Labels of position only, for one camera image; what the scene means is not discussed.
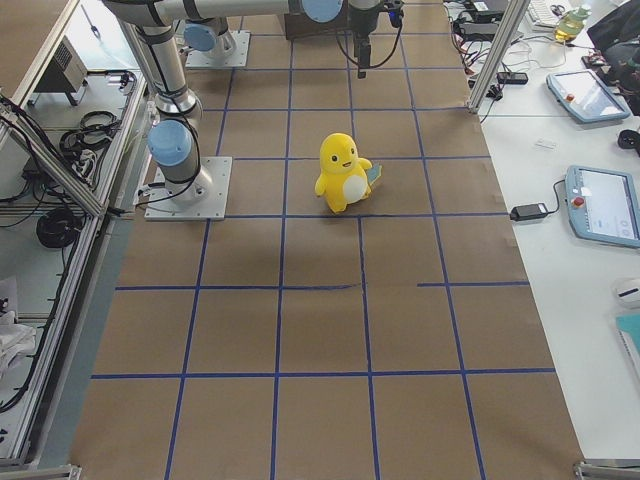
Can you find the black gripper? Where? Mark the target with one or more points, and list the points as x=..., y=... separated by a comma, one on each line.
x=362, y=24

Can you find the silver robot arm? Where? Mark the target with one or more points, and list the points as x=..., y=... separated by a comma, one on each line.
x=209, y=36
x=174, y=141

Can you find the yellow plush toy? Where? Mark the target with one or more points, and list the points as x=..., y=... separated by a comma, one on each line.
x=345, y=178

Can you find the yellow liquid bottle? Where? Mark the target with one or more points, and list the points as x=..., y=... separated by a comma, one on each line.
x=571, y=24

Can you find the far teach pendant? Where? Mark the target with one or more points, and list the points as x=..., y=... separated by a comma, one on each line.
x=586, y=97

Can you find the teach pendant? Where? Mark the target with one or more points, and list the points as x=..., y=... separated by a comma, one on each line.
x=586, y=97
x=602, y=206

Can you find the black power adapter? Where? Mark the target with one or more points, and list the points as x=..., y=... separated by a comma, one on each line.
x=528, y=212

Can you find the near teach pendant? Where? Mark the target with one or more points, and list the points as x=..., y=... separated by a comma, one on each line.
x=602, y=206

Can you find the grey control box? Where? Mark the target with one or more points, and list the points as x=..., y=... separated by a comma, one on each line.
x=65, y=74

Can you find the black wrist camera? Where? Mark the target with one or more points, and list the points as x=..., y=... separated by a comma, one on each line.
x=394, y=9

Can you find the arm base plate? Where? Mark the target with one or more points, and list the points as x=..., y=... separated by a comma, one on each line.
x=205, y=199
x=199, y=61

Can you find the aluminium frame post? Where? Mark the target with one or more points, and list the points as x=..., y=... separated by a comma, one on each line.
x=513, y=15

